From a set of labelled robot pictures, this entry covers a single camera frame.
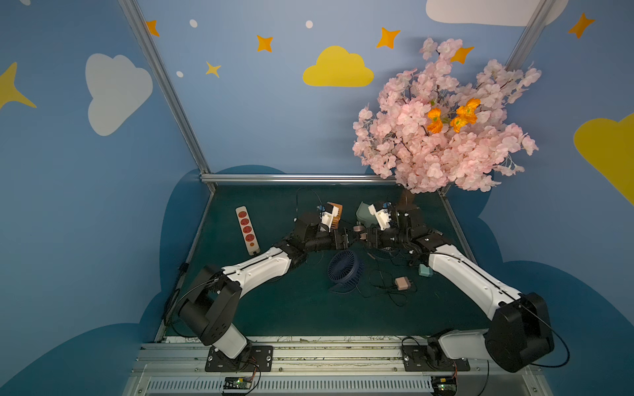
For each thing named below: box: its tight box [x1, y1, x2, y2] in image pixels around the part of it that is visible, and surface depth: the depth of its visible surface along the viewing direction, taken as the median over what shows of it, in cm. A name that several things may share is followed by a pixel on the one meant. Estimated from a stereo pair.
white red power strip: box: [235, 205, 261, 256], surface depth 104 cm
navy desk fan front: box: [327, 249, 365, 293], surface depth 85 cm
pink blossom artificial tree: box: [353, 37, 542, 194], surface depth 69 cm
